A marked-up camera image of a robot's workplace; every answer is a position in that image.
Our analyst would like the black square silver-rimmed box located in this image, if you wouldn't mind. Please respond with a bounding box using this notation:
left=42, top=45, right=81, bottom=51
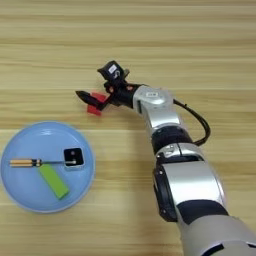
left=62, top=147, right=86, bottom=170

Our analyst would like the light blue round plate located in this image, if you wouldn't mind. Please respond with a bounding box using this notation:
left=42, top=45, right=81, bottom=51
left=0, top=120, right=97, bottom=215

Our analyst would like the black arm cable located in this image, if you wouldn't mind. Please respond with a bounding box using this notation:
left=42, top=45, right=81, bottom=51
left=172, top=98, right=212, bottom=147

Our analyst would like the wooden handle screwdriver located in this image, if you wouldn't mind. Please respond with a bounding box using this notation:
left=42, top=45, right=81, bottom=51
left=8, top=158, right=77, bottom=169

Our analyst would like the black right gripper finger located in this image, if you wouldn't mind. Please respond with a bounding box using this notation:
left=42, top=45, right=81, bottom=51
left=74, top=89, right=108, bottom=107
left=98, top=99, right=113, bottom=113

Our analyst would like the small black white-labelled box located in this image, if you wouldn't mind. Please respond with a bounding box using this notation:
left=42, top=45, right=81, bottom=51
left=96, top=59, right=131, bottom=85

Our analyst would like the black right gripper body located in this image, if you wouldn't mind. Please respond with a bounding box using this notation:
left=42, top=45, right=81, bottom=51
left=103, top=81, right=143, bottom=109

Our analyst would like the green rectangular block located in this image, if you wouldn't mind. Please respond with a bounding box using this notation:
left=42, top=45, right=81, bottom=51
left=37, top=162, right=71, bottom=201

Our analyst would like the red cube block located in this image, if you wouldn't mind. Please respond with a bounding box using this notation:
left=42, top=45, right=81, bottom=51
left=86, top=91, right=110, bottom=117

